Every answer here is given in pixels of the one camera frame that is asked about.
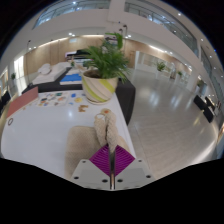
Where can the black piano with purple screen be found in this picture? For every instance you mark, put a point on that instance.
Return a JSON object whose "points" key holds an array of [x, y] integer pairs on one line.
{"points": [[75, 56]]}

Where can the potted plant in striped pot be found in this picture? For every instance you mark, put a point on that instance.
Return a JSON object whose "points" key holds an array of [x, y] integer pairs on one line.
{"points": [[98, 88]]}

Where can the distant green potted plant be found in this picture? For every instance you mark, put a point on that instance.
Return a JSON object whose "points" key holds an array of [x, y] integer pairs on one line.
{"points": [[13, 76], [161, 66]]}

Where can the small wooden piece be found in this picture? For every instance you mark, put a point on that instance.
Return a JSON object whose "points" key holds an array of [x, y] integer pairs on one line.
{"points": [[83, 108], [106, 111]]}

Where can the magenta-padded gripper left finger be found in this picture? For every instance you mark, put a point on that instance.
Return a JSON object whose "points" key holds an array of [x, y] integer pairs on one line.
{"points": [[96, 171]]}

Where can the white architectural model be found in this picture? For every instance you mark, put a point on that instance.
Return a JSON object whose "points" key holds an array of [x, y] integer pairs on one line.
{"points": [[50, 75]]}

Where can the flat red rectangular mat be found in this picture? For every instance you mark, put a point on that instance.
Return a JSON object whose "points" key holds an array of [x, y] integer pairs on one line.
{"points": [[21, 101]]}

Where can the black draped display table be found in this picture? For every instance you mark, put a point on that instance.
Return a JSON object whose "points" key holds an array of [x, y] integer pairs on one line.
{"points": [[125, 96]]}

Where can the blue and white model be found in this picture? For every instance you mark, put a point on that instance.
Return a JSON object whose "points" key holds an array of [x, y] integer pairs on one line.
{"points": [[71, 79]]}

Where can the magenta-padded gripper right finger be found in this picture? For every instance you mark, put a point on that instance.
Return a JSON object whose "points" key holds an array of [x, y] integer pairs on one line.
{"points": [[126, 171]]}

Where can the beige terry towel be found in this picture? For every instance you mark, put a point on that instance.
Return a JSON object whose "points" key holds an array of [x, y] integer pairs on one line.
{"points": [[80, 146]]}

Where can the black chairs group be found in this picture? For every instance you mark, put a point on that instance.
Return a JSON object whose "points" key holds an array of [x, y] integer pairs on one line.
{"points": [[4, 100], [205, 108]]}

